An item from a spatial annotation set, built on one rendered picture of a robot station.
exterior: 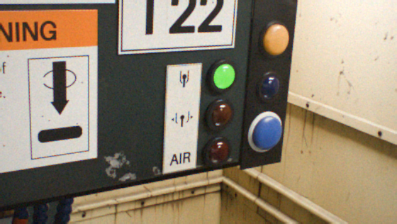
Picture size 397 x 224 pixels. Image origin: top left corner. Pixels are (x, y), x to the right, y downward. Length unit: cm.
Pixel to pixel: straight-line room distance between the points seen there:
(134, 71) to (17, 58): 8
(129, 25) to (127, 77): 4
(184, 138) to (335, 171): 104
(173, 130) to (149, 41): 7
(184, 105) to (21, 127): 12
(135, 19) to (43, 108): 9
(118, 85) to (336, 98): 105
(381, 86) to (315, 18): 26
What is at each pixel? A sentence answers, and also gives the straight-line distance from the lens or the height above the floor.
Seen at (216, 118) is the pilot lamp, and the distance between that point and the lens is 44.
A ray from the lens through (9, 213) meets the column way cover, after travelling 112.
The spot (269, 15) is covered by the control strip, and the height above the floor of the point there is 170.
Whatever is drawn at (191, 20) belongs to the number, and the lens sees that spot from 41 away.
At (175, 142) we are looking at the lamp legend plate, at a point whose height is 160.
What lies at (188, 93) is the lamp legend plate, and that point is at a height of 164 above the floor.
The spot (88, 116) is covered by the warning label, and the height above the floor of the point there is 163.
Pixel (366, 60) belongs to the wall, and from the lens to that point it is 133.
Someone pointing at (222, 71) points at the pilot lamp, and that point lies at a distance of 43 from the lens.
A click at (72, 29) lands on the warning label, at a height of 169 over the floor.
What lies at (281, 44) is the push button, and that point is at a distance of 45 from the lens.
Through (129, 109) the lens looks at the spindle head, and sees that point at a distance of 40.
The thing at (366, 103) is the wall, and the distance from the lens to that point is 134.
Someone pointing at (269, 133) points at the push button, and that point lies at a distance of 47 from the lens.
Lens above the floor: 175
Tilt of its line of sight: 17 degrees down
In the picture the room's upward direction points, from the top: 3 degrees clockwise
